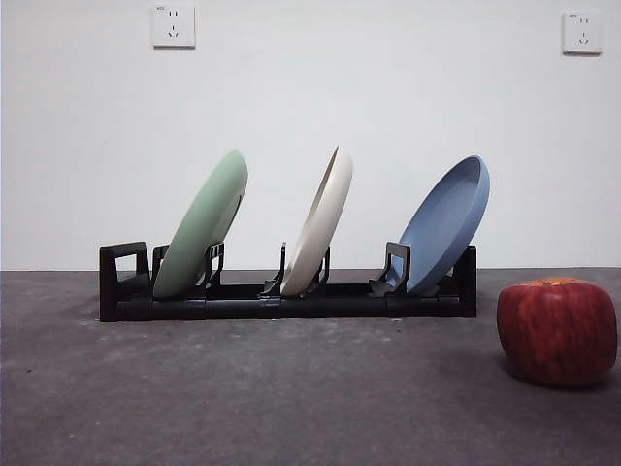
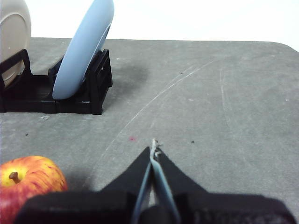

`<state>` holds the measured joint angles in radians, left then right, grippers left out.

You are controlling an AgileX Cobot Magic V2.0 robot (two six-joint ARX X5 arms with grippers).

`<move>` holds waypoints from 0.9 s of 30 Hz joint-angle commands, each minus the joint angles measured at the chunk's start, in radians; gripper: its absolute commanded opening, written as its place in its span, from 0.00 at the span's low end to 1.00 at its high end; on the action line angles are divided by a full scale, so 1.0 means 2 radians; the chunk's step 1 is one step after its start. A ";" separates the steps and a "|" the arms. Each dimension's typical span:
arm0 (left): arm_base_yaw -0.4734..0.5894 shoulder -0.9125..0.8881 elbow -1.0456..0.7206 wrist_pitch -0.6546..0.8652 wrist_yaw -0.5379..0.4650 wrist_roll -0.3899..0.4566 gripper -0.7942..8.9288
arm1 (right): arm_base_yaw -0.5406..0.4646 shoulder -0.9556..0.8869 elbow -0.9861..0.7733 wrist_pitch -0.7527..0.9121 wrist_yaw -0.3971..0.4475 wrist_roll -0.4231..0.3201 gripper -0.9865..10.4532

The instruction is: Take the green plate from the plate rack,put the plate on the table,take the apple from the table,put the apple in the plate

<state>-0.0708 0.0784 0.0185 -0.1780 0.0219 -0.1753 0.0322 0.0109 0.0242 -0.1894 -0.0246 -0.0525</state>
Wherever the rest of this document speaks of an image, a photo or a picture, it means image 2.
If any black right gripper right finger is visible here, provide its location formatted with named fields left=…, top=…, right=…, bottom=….
left=140, top=149, right=297, bottom=224

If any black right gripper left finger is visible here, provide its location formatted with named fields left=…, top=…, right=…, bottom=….
left=14, top=146, right=152, bottom=224

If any red yellow apple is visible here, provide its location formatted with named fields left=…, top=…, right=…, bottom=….
left=0, top=155, right=69, bottom=224

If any black plate rack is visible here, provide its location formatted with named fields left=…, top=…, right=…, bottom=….
left=0, top=49, right=114, bottom=115

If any blue plate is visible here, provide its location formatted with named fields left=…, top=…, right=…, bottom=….
left=51, top=0, right=115, bottom=100

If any beige plate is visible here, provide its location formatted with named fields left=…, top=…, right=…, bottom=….
left=0, top=0, right=32, bottom=88

